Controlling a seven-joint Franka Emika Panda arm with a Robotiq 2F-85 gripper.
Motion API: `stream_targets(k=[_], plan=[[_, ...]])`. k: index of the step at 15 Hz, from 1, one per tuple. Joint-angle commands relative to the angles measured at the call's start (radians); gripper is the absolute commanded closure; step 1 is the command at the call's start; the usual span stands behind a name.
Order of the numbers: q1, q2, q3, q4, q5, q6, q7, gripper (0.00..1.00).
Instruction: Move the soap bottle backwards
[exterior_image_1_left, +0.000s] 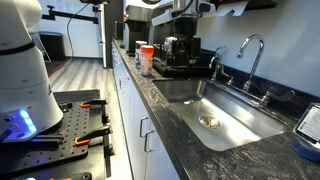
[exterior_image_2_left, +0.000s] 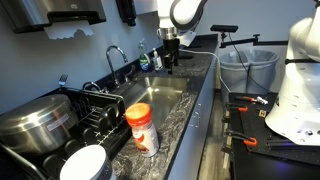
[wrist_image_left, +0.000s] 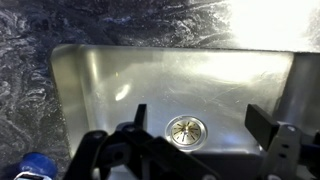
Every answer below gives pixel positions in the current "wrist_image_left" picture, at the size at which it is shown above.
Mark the stainless steel sink basin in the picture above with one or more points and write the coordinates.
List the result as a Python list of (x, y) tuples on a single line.
[(160, 83)]

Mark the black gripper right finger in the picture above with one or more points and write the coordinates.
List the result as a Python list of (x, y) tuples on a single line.
[(286, 150)]

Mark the round blue plastic lid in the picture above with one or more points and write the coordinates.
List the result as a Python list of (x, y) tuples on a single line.
[(38, 163)]

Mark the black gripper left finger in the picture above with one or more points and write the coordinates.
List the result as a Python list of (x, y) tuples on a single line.
[(140, 156)]

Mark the round metal sink drain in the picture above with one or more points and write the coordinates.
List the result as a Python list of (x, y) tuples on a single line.
[(186, 131)]

